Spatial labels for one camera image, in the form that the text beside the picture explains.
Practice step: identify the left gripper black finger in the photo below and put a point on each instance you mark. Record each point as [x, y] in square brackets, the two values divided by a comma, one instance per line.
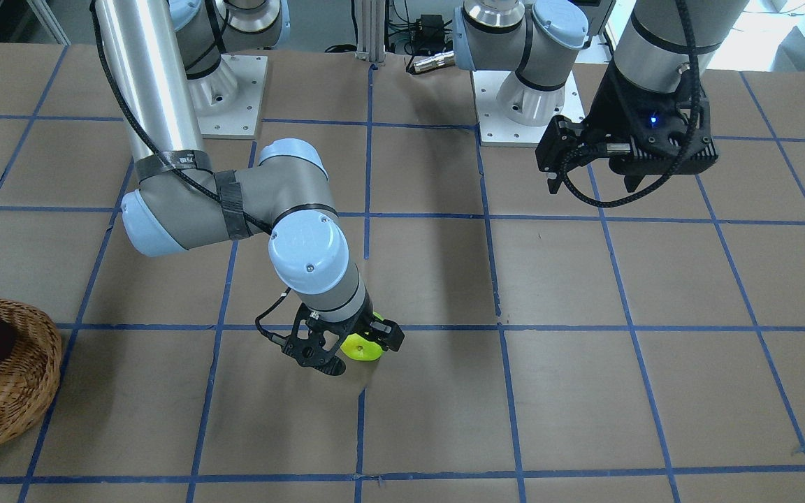
[634, 183]
[562, 136]

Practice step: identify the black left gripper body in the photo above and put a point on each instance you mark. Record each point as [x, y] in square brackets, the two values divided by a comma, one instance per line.
[610, 105]

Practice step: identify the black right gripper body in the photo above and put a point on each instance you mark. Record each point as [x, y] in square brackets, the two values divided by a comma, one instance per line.
[390, 334]

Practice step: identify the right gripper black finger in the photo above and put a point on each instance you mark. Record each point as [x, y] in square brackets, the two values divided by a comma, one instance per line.
[385, 333]
[333, 367]

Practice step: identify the green apple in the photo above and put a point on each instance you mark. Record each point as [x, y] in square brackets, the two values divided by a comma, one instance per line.
[357, 348]

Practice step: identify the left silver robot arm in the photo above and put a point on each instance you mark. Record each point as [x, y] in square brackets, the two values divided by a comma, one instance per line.
[539, 42]

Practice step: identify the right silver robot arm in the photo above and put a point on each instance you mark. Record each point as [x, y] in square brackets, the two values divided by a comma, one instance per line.
[176, 70]

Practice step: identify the woven wicker basket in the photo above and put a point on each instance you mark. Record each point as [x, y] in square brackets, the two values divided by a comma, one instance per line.
[30, 376]

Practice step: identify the silver cylinder tool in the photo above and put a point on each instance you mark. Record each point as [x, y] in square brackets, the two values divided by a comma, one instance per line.
[432, 63]

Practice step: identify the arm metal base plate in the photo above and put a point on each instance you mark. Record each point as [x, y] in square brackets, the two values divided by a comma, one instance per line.
[512, 115]
[228, 101]

